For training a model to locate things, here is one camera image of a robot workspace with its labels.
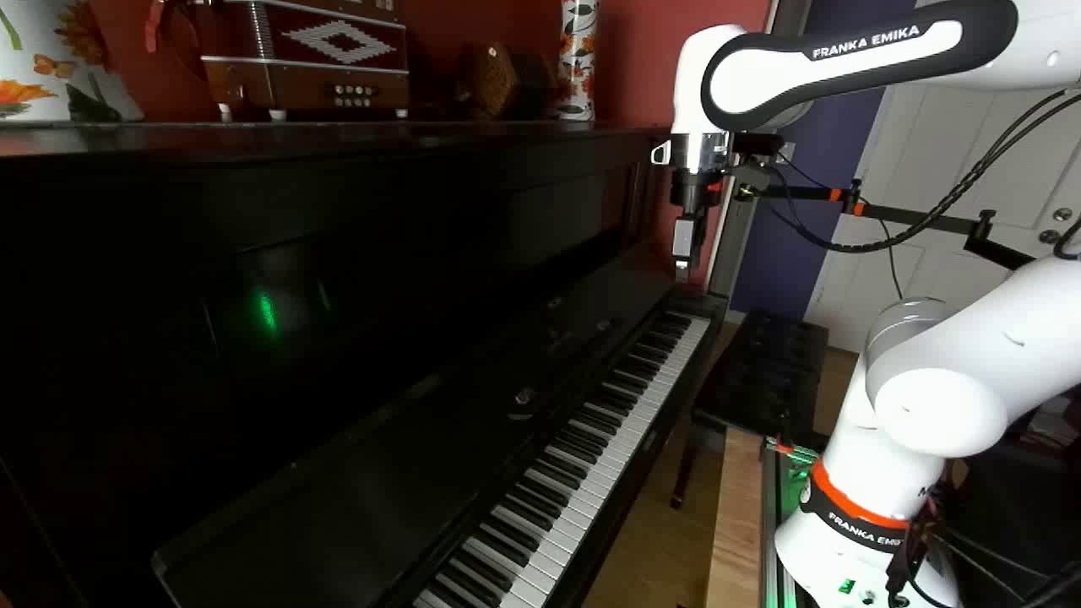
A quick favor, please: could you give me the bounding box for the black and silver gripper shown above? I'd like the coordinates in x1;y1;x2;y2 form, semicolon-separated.
670;131;735;274

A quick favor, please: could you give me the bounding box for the black piano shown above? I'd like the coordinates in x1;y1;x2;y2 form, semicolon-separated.
0;115;730;608

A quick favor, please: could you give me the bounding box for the black piano bench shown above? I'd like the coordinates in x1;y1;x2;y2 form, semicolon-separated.
670;311;834;514

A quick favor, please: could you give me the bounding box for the black rod with orange clamp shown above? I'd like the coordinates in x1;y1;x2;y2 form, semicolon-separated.
733;176;1040;274

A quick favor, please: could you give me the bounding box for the white floral vase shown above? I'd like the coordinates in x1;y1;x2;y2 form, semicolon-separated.
555;0;601;126

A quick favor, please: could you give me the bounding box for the white panelled door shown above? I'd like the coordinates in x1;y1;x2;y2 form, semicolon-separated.
801;81;1081;356

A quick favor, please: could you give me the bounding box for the brown ceramic vase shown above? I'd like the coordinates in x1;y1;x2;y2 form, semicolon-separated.
449;40;557;122

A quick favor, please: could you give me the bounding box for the light wooden plank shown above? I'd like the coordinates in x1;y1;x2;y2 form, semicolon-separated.
703;421;770;608

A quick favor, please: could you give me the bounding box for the metal robot cart with green light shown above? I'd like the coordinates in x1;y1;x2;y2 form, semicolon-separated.
757;436;827;608

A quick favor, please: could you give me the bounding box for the wooden box with diamond inlay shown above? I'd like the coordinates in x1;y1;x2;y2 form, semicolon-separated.
197;0;414;122

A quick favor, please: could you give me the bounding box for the flower painting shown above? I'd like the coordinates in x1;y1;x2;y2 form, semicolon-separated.
0;0;145;126

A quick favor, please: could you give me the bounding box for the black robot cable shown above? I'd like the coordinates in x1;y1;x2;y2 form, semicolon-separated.
770;83;1081;257

